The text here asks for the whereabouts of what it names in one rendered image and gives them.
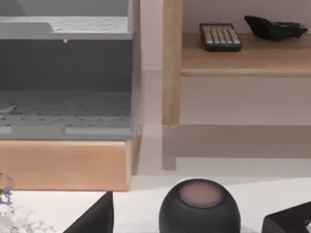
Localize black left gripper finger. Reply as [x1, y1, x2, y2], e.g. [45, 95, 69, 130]
[62, 191, 115, 233]

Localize pale wooden drawer front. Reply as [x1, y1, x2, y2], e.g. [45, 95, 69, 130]
[0, 139, 142, 192]

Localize purple flower plant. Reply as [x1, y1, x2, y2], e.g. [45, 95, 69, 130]
[0, 171, 15, 233]

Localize dark grey round speaker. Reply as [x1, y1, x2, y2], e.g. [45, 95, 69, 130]
[158, 178, 242, 233]

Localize grey pierced drawer inside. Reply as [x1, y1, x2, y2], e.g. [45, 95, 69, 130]
[0, 0, 135, 142]

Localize black box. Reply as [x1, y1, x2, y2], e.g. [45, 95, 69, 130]
[263, 200, 311, 233]

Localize wooden open shelf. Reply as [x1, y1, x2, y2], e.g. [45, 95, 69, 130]
[161, 0, 311, 129]

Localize black calculator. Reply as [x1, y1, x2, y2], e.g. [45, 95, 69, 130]
[199, 22, 243, 52]

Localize black telephone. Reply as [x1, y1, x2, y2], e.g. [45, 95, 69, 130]
[243, 15, 309, 42]

